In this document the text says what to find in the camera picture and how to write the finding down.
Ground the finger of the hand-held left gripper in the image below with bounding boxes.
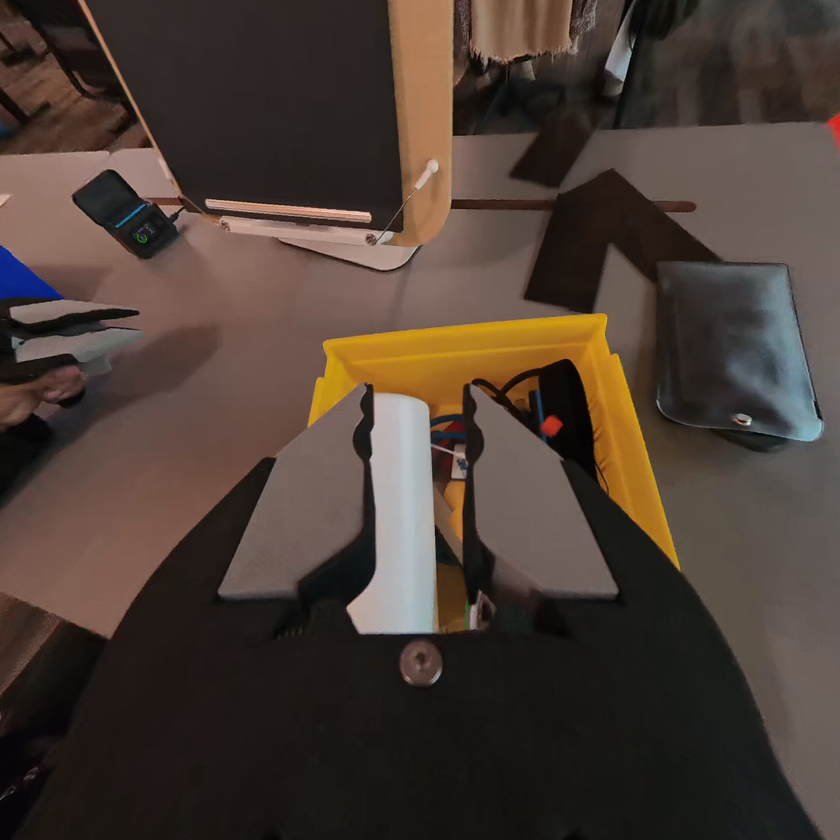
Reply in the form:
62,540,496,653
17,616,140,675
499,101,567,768
13,327,144,364
8,301,140,330

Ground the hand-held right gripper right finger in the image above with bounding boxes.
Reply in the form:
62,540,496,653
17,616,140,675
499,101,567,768
462,384,621,601

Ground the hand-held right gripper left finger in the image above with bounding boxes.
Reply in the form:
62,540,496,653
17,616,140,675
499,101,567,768
218,384,377,601

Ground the blue plastic bin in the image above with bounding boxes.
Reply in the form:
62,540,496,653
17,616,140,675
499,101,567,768
0,245,64,304

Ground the white plastic cylinder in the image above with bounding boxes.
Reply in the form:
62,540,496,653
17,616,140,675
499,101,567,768
346,392,440,636

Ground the yellow crate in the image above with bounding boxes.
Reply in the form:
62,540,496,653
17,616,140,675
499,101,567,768
306,313,681,635

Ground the person's left hand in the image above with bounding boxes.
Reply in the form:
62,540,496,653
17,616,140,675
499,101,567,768
0,369,88,429

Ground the black charging case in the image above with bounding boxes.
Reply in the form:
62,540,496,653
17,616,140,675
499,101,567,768
71,168,182,261

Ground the white board stand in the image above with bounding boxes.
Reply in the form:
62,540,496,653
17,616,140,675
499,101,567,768
202,215,421,273

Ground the black leather pouch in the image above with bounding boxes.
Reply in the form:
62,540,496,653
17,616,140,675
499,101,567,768
655,260,825,445

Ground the dark angled flat mat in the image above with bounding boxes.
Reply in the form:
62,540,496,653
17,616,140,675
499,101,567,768
524,168,724,315

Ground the dark flat mat strip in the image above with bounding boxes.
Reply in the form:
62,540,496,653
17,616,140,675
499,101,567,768
510,118,595,189

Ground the black coiled cable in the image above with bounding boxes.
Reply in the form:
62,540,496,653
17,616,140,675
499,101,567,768
470,357,609,494

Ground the blue cable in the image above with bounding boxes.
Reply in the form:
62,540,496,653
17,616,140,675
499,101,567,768
430,412,471,455

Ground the black board with wooden frame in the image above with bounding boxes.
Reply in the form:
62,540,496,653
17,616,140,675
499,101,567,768
77,0,455,249

